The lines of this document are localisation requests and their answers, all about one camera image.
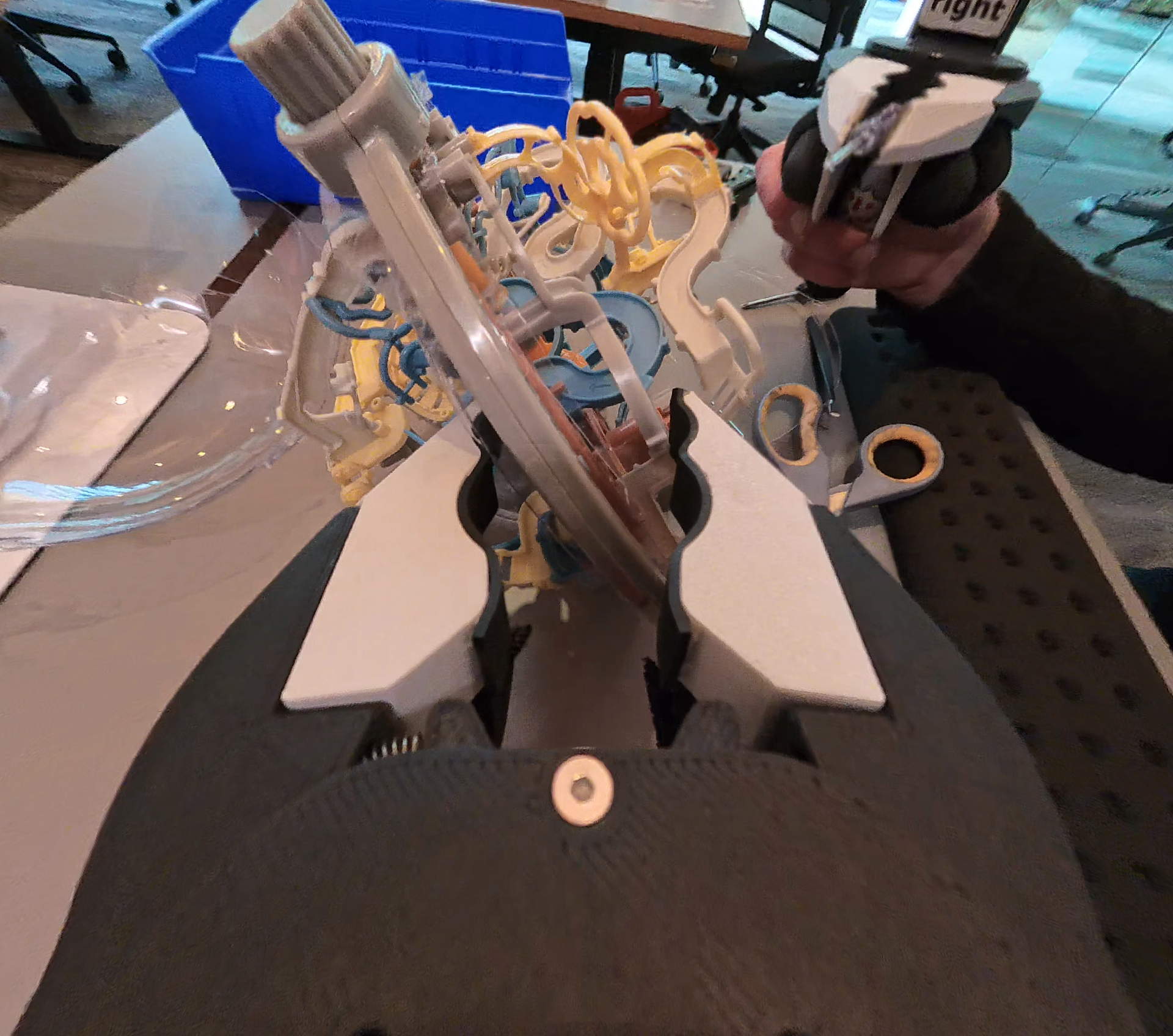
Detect person's right forearm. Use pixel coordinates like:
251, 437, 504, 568
902, 191, 1173, 480

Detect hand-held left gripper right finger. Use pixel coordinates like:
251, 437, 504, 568
641, 390, 889, 751

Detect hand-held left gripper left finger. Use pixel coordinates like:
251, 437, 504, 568
279, 422, 533, 750

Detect marble maze ball toy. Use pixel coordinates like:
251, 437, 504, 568
229, 0, 769, 627

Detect clear plastic dome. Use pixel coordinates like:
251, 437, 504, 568
0, 197, 386, 553

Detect black tweezers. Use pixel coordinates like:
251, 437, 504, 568
806, 312, 844, 418

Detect black dimpled mat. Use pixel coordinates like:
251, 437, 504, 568
829, 307, 1173, 1036

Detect black-handled screwdriver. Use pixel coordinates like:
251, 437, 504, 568
742, 280, 853, 313

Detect red bag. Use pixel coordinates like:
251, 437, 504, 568
612, 86, 668, 132

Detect person's right hand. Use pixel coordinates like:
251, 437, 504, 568
755, 140, 974, 308

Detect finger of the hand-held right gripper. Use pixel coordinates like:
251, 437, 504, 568
810, 56, 923, 222
869, 74, 1003, 241

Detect person's leg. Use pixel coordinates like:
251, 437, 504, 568
1122, 567, 1173, 643

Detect grey orange scissors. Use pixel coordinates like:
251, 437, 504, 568
753, 384, 945, 515

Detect wooden-edged table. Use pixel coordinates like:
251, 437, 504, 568
458, 0, 755, 104

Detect blue storage bin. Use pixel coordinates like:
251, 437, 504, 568
142, 0, 574, 205

